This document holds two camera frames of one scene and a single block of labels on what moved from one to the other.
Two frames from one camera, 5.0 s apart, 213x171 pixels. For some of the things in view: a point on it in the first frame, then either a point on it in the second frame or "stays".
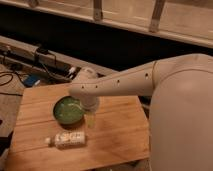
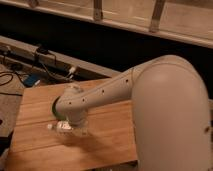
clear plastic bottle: (67, 139) → (61, 125)
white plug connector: (71, 71) stays
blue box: (30, 80) stays
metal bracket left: (97, 10) stays
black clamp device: (42, 50) stays
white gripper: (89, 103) → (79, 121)
